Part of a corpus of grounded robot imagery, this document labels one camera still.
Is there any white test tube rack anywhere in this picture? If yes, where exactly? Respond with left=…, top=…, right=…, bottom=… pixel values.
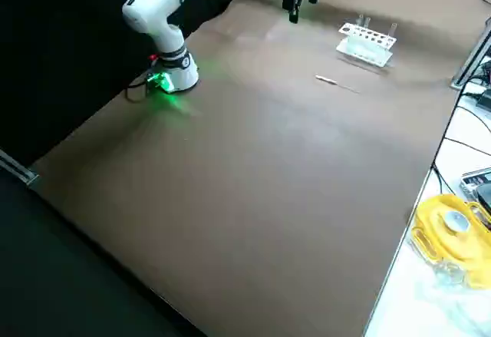
left=336, top=21, right=397, bottom=68

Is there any long black table cable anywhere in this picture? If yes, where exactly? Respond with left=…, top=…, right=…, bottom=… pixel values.
left=431, top=78, right=491, bottom=196

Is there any white round cup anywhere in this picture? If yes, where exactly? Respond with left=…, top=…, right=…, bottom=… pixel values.
left=443, top=210, right=471, bottom=234

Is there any silver device box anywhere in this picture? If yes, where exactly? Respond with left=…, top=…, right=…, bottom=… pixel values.
left=460, top=167, right=491, bottom=200

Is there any black flat device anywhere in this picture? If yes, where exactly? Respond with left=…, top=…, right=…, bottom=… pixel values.
left=476, top=185, right=491, bottom=213

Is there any aluminium frame post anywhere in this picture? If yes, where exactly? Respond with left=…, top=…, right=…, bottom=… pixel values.
left=450, top=17, right=491, bottom=91

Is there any black power adapter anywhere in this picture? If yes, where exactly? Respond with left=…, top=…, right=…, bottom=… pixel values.
left=475, top=87, right=491, bottom=110

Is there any clear plastic bag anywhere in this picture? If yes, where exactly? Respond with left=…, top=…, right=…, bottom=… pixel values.
left=433, top=262, right=467, bottom=288

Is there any aluminium corner rail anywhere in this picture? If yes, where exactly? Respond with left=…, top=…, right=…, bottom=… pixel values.
left=0, top=147, right=40, bottom=187

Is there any black foot cable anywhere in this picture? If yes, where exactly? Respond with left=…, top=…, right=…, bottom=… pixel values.
left=124, top=74, right=157, bottom=104

